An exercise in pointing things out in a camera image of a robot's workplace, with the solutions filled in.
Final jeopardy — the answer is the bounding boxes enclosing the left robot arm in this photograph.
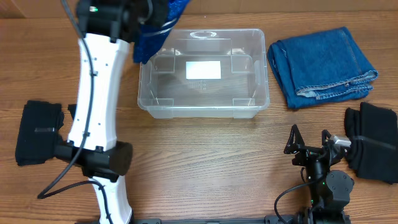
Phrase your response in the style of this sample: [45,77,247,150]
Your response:
[55,0,169,223]

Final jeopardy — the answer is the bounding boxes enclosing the black cloth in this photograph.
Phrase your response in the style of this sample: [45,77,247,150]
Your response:
[15,100,64,166]
[344,102,397,184]
[68,104,76,119]

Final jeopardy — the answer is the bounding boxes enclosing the folded blue denim jeans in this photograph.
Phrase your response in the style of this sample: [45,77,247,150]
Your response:
[267,27,379,110]

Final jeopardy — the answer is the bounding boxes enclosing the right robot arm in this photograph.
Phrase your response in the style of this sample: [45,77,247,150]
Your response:
[278,125,354,223]

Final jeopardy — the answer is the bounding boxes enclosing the white label in bin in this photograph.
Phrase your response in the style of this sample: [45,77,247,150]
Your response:
[186,61,221,80]

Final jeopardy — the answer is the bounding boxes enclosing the clear plastic storage bin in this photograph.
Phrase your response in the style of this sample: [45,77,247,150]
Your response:
[137,29,270,119]

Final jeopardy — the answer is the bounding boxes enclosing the blue green sequin cloth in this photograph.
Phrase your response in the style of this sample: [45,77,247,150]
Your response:
[133,0,190,64]

